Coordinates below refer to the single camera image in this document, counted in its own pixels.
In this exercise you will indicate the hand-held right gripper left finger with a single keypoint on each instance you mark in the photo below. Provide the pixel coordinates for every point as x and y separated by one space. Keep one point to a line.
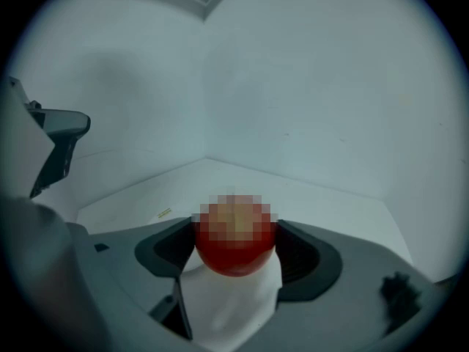
121 262

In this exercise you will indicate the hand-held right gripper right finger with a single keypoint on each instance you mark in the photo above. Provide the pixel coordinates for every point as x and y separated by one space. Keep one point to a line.
348 270

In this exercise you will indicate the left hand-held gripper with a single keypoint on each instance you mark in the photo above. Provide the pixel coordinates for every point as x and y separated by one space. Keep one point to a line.
25 141

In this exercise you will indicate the red apple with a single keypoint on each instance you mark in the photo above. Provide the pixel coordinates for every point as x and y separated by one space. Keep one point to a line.
234 240

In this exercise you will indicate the small yellow sticker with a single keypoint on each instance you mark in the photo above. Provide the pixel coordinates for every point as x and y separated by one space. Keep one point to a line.
164 213

